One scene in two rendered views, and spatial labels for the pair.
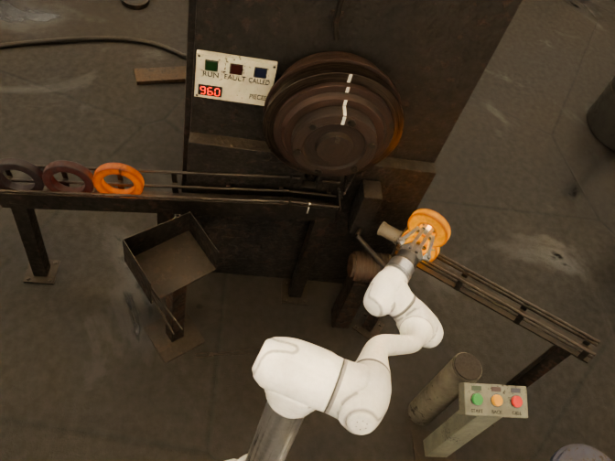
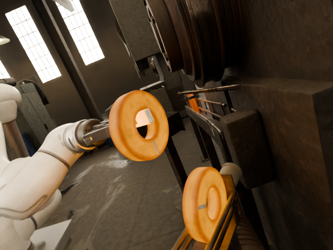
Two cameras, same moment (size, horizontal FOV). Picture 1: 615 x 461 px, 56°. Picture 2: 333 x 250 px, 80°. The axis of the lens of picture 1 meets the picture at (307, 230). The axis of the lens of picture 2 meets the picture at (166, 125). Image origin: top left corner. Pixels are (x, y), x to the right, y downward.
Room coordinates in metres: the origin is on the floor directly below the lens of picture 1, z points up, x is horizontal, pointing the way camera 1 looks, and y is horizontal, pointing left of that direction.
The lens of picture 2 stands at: (1.56, -0.79, 1.00)
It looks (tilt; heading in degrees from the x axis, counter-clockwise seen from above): 15 degrees down; 109
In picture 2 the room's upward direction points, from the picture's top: 22 degrees counter-clockwise
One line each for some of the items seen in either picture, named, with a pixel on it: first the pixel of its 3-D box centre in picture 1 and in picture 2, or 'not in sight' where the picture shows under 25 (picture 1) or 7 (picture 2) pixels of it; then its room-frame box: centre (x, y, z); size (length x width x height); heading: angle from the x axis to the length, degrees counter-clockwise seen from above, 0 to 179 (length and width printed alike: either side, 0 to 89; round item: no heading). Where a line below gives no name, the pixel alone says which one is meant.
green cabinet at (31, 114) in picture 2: not in sight; (36, 134); (-1.92, 2.08, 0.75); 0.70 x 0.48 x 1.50; 106
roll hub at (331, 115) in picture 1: (334, 144); (163, 35); (1.40, 0.01, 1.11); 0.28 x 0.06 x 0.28; 106
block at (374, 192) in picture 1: (364, 207); (248, 148); (1.57, -0.19, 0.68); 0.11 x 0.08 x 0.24; 16
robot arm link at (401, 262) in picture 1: (399, 270); (83, 136); (1.15, -0.33, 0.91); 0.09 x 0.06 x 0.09; 71
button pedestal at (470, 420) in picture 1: (462, 426); not in sight; (0.98, -0.82, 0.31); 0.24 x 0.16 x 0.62; 106
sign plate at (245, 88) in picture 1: (234, 79); not in sight; (1.51, 0.39, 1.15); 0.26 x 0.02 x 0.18; 106
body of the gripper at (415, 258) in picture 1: (409, 255); (98, 131); (1.22, -0.35, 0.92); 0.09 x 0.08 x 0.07; 161
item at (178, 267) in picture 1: (170, 296); (174, 163); (1.08, 0.43, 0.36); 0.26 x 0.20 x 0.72; 141
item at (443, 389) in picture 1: (442, 391); not in sight; (1.12, -0.74, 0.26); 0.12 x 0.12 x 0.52
